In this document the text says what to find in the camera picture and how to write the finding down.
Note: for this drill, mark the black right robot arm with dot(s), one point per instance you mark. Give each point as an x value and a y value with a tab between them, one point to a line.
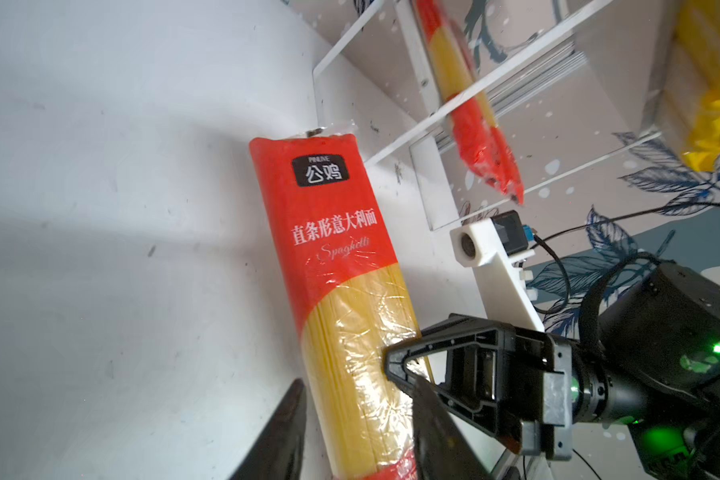
650	361

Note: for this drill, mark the red spaghetti pack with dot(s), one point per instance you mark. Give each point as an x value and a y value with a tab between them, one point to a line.
348	297
481	143

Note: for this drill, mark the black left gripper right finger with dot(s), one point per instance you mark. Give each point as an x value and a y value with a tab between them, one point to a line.
440	449

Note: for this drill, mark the white two-tier shelf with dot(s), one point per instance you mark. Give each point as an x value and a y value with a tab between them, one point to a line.
574	86

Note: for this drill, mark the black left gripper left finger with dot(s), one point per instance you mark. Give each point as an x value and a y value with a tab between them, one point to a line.
277	453

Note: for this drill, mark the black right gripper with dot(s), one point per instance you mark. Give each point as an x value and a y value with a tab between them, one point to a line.
510	383

